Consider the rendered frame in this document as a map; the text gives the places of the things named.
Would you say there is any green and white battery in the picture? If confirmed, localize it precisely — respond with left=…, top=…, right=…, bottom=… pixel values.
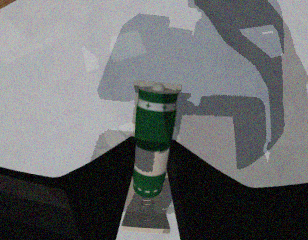
left=133, top=83, right=178, bottom=199

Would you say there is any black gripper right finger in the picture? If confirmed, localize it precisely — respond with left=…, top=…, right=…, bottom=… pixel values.
left=166, top=140, right=308, bottom=240

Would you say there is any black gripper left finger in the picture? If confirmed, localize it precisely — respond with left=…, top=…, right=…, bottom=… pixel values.
left=0, top=137, right=137, bottom=240

